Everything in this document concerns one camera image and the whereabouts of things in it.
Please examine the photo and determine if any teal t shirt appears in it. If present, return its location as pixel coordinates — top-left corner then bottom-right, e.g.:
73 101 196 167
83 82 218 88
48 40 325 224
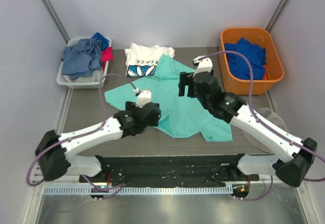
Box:
104 53 234 142

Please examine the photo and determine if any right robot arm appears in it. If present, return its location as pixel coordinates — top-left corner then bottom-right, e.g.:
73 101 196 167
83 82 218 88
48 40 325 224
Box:
178 72 317 187

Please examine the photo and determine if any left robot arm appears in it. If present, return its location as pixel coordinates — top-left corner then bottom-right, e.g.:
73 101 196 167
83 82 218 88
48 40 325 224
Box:
35 102 161 183

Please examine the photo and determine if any white printed folded t shirt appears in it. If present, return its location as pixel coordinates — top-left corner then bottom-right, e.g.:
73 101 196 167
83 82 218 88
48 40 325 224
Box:
124 43 175 77

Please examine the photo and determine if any orange garment in tub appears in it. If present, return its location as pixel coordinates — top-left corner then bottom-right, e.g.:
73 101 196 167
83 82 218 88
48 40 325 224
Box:
263 65 270 81

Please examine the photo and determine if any royal blue garment in tub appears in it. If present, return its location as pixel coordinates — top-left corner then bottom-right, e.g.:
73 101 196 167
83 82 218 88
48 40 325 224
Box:
224 38 266 80

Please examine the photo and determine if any grey garment in basket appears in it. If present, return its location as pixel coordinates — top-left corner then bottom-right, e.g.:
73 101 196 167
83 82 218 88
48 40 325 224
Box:
74 69 104 83

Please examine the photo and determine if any grey bucket hat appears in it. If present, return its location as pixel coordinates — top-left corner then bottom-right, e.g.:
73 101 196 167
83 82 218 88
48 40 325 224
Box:
241 108 288 154

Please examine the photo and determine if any red garment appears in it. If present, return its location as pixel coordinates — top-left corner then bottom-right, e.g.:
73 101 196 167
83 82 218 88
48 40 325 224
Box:
101 47 114 70

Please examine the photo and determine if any orange plastic tub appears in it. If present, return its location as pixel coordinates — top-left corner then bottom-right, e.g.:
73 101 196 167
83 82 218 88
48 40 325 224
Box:
218 27 284 95

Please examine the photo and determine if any blue garment in basket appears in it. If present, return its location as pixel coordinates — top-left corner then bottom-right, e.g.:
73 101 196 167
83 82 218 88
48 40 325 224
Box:
91 33 111 51

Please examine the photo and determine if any blue checked shirt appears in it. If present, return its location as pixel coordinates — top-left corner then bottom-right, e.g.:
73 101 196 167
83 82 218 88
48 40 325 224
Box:
61 39 102 80

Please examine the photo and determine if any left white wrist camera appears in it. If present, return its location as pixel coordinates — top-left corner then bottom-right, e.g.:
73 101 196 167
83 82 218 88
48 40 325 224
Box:
134 88 152 108

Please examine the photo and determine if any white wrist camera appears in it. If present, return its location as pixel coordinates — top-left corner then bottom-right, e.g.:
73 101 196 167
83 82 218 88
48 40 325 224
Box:
192 56 213 76
134 88 152 108

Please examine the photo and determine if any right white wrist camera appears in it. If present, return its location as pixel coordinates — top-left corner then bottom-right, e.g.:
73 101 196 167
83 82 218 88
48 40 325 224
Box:
192 56 213 76

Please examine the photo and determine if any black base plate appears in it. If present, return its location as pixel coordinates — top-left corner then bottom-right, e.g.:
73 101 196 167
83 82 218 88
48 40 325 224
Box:
90 154 259 188

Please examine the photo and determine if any white slotted cable duct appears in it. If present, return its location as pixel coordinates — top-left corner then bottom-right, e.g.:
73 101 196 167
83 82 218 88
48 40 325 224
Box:
43 184 233 196

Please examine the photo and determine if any aluminium rail frame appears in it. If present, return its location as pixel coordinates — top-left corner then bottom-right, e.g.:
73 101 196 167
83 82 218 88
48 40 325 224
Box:
31 163 309 185

